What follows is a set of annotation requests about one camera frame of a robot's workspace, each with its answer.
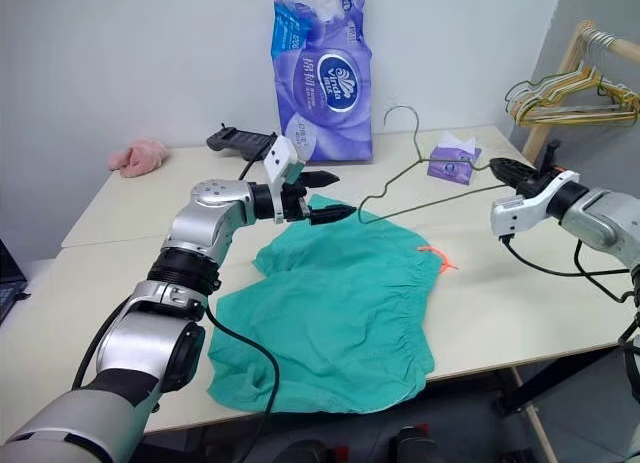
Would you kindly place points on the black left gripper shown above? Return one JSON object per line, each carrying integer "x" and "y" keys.
{"x": 292, "y": 203}

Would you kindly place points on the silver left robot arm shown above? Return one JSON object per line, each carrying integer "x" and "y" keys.
{"x": 195, "y": 233}

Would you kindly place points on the small purple tissue pack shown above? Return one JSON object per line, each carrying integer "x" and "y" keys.
{"x": 452, "y": 165}

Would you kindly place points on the wooden rod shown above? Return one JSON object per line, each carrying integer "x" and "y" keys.
{"x": 537, "y": 423}

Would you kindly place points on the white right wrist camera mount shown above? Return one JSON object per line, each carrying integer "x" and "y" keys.
{"x": 520, "y": 210}

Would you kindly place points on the black handheld controller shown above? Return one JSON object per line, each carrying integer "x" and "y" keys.
{"x": 240, "y": 142}

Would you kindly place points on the wooden clothes rack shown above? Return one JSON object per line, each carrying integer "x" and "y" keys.
{"x": 567, "y": 58}

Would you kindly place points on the dark rounded shape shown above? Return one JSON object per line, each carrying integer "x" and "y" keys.
{"x": 310, "y": 453}
{"x": 415, "y": 445}

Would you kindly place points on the green shorts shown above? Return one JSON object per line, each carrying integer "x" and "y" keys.
{"x": 330, "y": 313}

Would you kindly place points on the dark laptop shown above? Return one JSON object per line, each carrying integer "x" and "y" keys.
{"x": 7, "y": 283}

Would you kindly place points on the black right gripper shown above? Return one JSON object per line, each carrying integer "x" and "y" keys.
{"x": 537, "y": 180}

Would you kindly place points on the pink cloth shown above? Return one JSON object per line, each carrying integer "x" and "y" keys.
{"x": 140, "y": 157}

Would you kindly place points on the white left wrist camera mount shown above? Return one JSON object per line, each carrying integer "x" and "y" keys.
{"x": 280, "y": 158}

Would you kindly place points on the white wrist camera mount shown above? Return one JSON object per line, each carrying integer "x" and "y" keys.
{"x": 520, "y": 210}
{"x": 280, "y": 158}

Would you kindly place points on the large purple tissue pack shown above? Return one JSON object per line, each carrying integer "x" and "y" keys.
{"x": 325, "y": 93}

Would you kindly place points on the black table frame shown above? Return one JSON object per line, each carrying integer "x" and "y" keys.
{"x": 550, "y": 383}

